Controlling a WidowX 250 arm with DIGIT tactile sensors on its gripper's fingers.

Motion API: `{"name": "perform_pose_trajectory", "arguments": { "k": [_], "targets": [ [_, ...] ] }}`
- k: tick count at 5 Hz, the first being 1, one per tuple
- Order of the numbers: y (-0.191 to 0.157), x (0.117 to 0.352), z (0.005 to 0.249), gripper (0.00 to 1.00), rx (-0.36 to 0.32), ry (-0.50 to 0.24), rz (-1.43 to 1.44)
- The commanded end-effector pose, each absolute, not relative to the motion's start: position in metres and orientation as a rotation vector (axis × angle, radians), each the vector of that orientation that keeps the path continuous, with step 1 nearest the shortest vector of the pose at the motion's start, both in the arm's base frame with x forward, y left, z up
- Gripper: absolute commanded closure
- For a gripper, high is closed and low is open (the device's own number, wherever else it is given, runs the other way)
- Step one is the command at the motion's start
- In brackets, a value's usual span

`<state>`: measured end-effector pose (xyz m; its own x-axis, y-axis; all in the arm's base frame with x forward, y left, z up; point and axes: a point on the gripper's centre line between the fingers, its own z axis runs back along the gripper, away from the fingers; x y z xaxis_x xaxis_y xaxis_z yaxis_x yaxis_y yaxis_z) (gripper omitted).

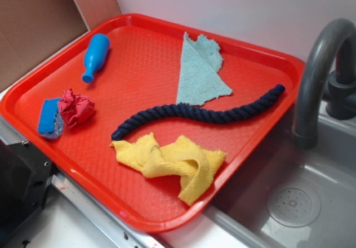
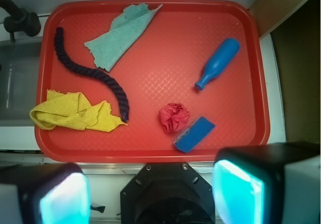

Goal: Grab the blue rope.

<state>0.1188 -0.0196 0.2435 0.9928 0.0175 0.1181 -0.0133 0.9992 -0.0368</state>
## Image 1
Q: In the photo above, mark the blue scrub sponge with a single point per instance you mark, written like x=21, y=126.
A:
x=50, y=124

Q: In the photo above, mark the grey plastic sink basin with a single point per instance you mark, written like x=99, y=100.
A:
x=328, y=169

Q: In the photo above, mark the red plastic tray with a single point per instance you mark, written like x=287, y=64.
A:
x=142, y=71

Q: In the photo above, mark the aluminium frame rail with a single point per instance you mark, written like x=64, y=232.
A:
x=65, y=215

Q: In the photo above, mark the round sink drain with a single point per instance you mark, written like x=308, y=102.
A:
x=293, y=206

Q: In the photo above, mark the light blue terry cloth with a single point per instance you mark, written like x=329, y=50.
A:
x=199, y=80

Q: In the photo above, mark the crumpled red cloth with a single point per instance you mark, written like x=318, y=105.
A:
x=75, y=108

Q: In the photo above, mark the grey toy faucet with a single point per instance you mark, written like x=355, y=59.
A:
x=329, y=75

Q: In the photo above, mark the blue plastic toy bottle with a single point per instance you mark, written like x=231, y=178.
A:
x=95, y=56

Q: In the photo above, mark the brown cardboard panel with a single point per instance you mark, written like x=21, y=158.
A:
x=33, y=30

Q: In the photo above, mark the yellow terry cloth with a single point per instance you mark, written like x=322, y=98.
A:
x=195, y=165

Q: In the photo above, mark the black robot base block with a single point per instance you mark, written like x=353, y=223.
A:
x=26, y=174

